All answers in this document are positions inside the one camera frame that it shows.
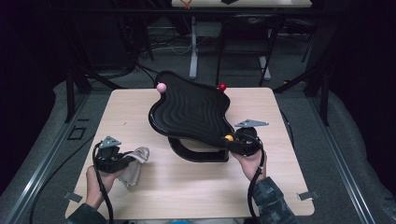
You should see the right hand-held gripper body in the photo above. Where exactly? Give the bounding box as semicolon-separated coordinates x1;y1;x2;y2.
233;119;270;157

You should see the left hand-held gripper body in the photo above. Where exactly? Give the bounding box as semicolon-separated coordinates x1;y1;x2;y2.
92;135;125;174

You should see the beige wiping cloth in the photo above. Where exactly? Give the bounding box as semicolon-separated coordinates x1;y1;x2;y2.
117;147;150;189

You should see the black wavy tray stand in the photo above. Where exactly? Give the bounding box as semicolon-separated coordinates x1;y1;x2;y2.
148;70;236;163

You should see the person's right hand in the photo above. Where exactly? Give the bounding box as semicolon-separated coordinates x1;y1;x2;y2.
232;148;268;183

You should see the person's left hand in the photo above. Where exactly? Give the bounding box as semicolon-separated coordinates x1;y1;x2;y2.
85;165;120;210

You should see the metal table clip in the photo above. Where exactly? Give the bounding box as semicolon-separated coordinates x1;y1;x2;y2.
297;189;320;202
64;190;83;203

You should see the black chair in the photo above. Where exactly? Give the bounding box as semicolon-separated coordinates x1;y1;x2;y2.
215;13;281;88

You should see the white background table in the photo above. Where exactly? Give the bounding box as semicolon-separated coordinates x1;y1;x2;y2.
171;0;313;81

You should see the black metal crossbar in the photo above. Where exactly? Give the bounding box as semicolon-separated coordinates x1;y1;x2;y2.
46;7;344;17

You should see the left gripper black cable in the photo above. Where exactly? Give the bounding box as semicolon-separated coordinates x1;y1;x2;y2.
92;141;115;224

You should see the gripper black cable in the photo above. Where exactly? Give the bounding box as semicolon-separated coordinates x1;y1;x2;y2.
92;141;115;224
247;136;266;224

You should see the thin black cable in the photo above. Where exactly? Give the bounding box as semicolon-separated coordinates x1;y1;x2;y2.
278;108;295;148

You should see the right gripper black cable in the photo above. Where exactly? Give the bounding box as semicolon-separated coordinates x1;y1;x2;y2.
247;136;266;224

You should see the metal floor rail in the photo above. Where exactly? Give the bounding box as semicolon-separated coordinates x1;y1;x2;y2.
3;92;92;224
306;92;377;224

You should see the black floor cable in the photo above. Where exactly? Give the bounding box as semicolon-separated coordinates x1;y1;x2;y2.
29;133;96;224

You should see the black metal frame stand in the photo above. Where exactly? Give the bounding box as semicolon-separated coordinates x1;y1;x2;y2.
274;62;331;127
64;62;125;124

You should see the tangle of floor cables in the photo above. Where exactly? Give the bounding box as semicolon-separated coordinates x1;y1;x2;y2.
136;18;219;90

